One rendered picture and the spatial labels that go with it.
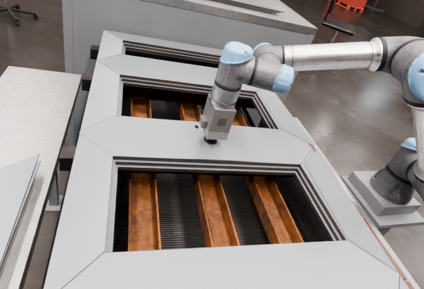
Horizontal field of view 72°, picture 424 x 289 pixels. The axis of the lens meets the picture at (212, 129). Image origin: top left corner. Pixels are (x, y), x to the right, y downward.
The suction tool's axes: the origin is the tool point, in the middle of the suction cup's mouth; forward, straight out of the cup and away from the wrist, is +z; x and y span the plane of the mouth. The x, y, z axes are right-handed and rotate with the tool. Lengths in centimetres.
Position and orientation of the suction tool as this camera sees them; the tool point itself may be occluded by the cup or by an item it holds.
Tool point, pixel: (209, 142)
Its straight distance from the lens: 91.3
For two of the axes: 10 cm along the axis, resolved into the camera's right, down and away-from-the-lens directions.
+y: 2.3, 6.2, -7.5
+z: -2.4, 7.9, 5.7
